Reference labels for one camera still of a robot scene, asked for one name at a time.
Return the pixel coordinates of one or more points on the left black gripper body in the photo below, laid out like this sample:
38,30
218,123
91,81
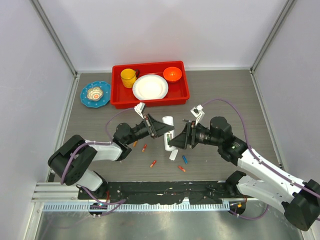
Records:
148,123

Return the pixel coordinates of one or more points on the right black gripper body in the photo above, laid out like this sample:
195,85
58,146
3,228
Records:
193,131

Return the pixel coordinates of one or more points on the white remote control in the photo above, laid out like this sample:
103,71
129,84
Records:
169,120

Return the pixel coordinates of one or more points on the white battery cover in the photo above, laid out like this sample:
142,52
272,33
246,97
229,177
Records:
173,154

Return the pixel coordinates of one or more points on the green battery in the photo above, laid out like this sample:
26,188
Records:
168,137

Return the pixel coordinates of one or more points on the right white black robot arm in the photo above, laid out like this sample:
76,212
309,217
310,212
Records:
297,199

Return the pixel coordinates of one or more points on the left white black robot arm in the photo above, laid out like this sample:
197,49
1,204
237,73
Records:
72,160

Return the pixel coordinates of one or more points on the blue battery lower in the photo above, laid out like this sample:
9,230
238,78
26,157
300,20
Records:
185,159

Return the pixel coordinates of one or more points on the red plastic tray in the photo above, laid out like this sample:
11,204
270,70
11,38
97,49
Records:
123,98

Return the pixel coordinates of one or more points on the white paper plate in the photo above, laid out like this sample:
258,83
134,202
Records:
150,87

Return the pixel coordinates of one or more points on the orange bowl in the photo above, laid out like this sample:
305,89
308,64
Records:
172,74

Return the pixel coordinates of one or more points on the yellow mug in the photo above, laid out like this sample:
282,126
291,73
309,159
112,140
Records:
129,77

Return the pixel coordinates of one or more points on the blue dotted plate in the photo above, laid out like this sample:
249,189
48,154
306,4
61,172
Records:
106,87

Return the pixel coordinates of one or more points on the small patterned bowl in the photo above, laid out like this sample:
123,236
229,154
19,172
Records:
94,94

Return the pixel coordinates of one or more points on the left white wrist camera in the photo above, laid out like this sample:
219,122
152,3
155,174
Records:
140,108

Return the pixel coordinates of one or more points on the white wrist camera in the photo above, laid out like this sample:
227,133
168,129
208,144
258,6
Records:
140,108
198,113

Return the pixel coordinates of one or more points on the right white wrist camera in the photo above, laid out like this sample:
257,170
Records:
198,113

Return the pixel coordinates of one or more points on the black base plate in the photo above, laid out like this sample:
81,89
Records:
167,192

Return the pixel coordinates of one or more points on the slotted cable duct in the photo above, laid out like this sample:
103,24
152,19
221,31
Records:
90,207

